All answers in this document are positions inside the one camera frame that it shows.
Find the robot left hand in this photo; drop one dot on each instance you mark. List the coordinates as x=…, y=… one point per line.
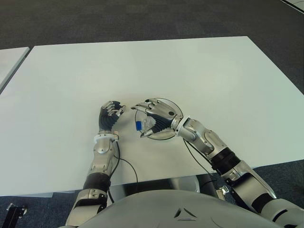
x=107, y=118

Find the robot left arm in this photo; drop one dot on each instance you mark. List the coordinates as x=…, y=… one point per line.
x=99, y=161

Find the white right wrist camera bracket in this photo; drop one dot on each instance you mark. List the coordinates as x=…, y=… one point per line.
x=181, y=126

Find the grey robot torso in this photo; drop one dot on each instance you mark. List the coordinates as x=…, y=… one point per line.
x=166, y=209

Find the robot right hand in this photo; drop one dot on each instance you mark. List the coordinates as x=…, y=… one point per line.
x=164, y=111

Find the black metal stand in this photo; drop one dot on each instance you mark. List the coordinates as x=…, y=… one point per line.
x=15, y=213

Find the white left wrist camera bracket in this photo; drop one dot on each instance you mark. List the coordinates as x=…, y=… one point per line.
x=104, y=137

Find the white rectangular table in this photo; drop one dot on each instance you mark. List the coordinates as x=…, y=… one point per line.
x=9, y=61

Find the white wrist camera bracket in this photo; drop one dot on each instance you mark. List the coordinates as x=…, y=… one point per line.
x=181, y=126
x=104, y=137

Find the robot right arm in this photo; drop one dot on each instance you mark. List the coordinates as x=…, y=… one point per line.
x=213, y=147

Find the clear water bottle blue cap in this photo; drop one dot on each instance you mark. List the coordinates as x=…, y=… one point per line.
x=139, y=125

